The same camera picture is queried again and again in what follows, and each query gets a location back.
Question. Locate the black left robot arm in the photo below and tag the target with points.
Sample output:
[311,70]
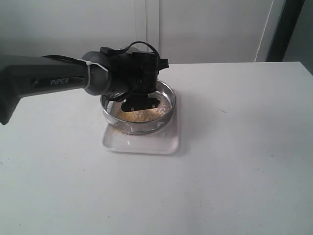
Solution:
[23,76]

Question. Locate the round steel mesh sieve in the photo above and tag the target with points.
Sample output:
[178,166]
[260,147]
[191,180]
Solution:
[111,107]

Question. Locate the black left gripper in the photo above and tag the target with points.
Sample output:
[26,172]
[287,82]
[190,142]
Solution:
[136,73]

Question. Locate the clear square plastic tray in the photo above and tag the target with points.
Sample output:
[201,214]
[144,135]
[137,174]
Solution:
[164,141]

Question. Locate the yellow millet grains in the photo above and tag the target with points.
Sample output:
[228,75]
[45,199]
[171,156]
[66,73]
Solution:
[144,115]

